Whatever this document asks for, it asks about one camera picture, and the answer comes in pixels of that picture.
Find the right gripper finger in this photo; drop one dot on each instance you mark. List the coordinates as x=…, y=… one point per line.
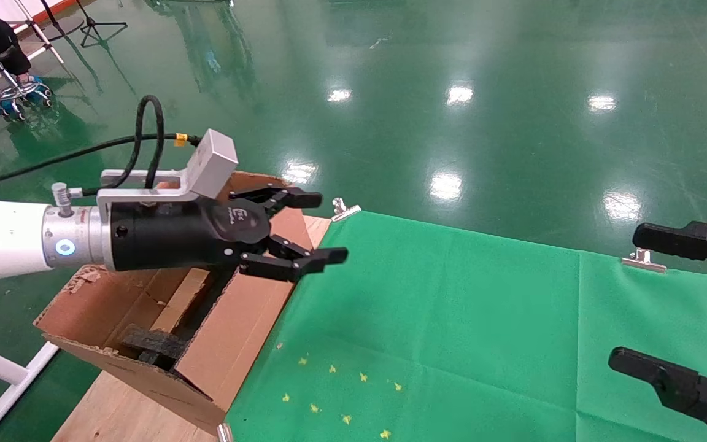
x=679, y=239
x=672, y=383

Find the large open cardboard carton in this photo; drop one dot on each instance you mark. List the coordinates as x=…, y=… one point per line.
x=243, y=331

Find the black tripod stand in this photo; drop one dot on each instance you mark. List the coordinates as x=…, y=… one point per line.
x=92, y=26

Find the chrome swivel stool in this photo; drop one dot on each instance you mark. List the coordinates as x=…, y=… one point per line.
x=17, y=92

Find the small brown cardboard box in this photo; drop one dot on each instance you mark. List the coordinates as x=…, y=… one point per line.
x=178, y=301

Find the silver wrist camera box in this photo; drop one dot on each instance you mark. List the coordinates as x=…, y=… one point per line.
x=212, y=159

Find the black foam block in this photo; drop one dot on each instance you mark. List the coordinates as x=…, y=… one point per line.
x=151, y=345

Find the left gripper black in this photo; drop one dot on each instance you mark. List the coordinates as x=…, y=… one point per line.
x=169, y=236

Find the green table cloth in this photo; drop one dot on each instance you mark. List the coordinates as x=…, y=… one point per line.
x=513, y=337

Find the white frame table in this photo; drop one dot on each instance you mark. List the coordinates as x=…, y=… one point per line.
x=43, y=34

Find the black round base stand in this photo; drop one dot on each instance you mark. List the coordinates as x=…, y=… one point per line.
x=62, y=27

